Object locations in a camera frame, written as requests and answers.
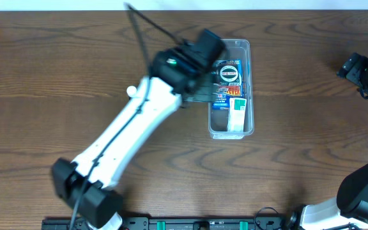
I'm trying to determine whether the blue fever patch box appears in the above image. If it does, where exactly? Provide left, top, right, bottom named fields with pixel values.
left=211, top=59, right=244, bottom=110

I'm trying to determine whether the white green Panadol box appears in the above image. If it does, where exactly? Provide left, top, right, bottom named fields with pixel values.
left=227, top=98, right=247, bottom=132

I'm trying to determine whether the dark bottle white cap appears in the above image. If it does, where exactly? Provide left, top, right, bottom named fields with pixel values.
left=126, top=86, right=137, bottom=98

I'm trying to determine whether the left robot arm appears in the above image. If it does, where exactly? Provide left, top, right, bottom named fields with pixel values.
left=51, top=45, right=223, bottom=229

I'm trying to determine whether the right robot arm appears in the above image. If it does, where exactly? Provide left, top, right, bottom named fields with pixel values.
left=283, top=52, right=368, bottom=230

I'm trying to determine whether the clear plastic container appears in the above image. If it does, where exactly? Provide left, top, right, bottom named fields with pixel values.
left=208, top=39, right=254, bottom=140

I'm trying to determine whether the left black cable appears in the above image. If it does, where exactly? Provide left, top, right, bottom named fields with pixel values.
left=68, top=2, right=188, bottom=230

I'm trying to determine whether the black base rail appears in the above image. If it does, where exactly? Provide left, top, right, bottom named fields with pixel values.
left=41, top=207, right=302, bottom=230

